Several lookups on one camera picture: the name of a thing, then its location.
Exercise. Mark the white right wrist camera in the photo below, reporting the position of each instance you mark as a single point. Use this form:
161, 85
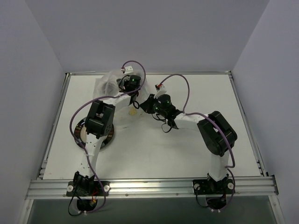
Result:
161, 90

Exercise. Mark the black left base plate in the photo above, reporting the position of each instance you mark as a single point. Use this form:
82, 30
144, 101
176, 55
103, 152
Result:
92, 189

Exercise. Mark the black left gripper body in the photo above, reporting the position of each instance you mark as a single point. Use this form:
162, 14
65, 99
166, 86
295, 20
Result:
124, 84

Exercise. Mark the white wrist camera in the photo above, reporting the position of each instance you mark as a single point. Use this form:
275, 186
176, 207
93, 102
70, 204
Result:
161, 90
127, 69

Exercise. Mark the aluminium front frame rail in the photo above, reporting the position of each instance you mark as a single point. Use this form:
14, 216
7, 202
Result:
147, 188

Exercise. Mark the translucent printed plastic bag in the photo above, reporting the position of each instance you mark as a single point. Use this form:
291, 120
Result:
106, 92

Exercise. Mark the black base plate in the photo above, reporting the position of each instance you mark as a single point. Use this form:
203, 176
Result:
92, 189
211, 187

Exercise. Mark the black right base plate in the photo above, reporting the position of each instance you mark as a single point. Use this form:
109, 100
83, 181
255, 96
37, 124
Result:
211, 187

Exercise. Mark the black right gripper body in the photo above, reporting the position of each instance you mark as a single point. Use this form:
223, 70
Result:
148, 106

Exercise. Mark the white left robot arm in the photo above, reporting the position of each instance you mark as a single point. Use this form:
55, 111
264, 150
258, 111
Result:
99, 121

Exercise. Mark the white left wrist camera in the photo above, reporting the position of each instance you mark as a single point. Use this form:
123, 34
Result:
127, 69

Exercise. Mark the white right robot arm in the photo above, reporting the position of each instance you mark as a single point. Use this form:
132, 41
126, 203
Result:
217, 134

